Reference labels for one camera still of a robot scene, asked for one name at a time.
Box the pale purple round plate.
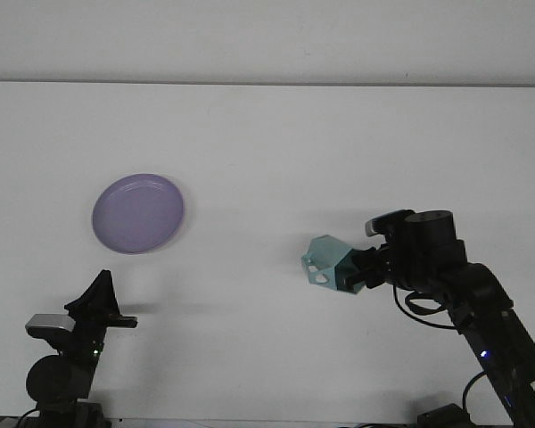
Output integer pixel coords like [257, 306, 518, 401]
[92, 172, 187, 255]

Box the black arm base cable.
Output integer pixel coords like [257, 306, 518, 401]
[15, 407, 42, 428]
[461, 372, 490, 423]

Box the pale blue faceted cup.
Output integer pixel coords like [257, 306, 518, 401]
[300, 235, 365, 295]

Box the black arm wrist cable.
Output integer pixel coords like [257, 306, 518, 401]
[392, 284, 463, 331]

